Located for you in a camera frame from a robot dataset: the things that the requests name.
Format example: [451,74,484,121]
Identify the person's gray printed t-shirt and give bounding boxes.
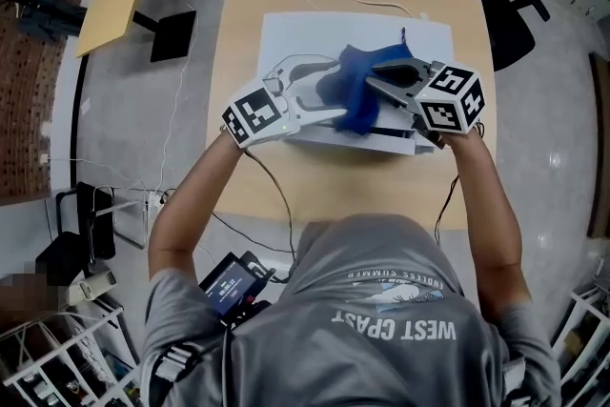
[139,213,564,407]

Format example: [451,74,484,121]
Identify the brown wooden board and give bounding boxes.
[585,51,610,240]

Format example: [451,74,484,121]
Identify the black cantilever chair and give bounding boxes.
[34,179,148,278]

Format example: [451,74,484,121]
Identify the black and white harness strap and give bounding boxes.
[151,341,202,386]

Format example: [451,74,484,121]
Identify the black recorder monitor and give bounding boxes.
[197,251,278,331]

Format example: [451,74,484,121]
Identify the small wooden side table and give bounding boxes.
[74,0,198,64]

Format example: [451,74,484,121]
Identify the white power strip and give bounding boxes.
[144,189,167,221]

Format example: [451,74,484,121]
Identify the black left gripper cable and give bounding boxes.
[244,149,300,264]

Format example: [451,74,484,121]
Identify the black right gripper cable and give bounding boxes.
[435,173,462,235]

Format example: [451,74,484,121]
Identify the person's right forearm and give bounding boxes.
[439,131,534,316]

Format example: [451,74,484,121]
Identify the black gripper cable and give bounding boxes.
[244,149,300,264]
[435,173,462,235]

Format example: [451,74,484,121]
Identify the white label printer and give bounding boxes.
[63,269,119,307]

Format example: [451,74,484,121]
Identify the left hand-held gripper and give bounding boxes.
[221,53,349,150]

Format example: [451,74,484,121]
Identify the white wire shelf rack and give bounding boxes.
[0,303,145,407]

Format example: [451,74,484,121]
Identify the white metal shelf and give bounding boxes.
[551,284,610,397]

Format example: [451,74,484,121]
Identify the blue cloth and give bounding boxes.
[315,27,415,135]

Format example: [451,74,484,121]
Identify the coat rack with dark coat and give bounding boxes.
[0,0,91,45]

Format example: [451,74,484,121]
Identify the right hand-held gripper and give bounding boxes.
[363,56,486,150]

